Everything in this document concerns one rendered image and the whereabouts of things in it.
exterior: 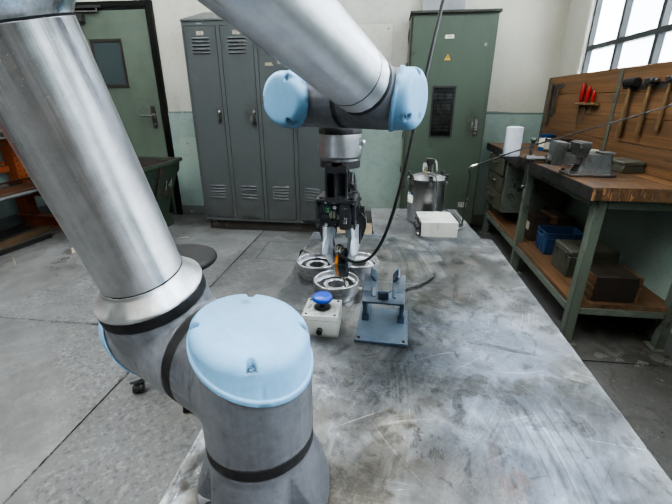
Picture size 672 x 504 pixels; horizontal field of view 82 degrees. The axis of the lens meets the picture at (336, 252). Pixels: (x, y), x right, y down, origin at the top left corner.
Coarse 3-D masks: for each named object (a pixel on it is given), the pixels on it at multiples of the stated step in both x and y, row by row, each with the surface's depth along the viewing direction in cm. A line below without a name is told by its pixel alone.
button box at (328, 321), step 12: (312, 300) 79; (336, 300) 79; (312, 312) 75; (324, 312) 75; (336, 312) 75; (312, 324) 74; (324, 324) 74; (336, 324) 73; (324, 336) 75; (336, 336) 74
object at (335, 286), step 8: (328, 272) 94; (328, 280) 91; (336, 280) 92; (352, 280) 91; (320, 288) 86; (328, 288) 85; (336, 288) 87; (344, 288) 85; (352, 288) 86; (336, 296) 85; (344, 296) 86; (352, 296) 87
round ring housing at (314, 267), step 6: (300, 258) 102; (306, 258) 104; (312, 258) 104; (324, 258) 104; (300, 264) 97; (306, 264) 100; (312, 264) 102; (318, 264) 103; (324, 264) 101; (300, 270) 98; (306, 270) 96; (312, 270) 95; (318, 270) 95; (324, 270) 96; (300, 276) 100; (306, 276) 97; (312, 276) 96
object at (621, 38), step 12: (600, 0) 292; (600, 12) 295; (624, 12) 258; (624, 24) 260; (660, 24) 223; (624, 36) 257; (636, 36) 244; (648, 36) 235; (660, 36) 224; (588, 48) 303; (600, 48) 289; (660, 48) 226; (588, 60) 307; (612, 60) 269; (648, 60) 232
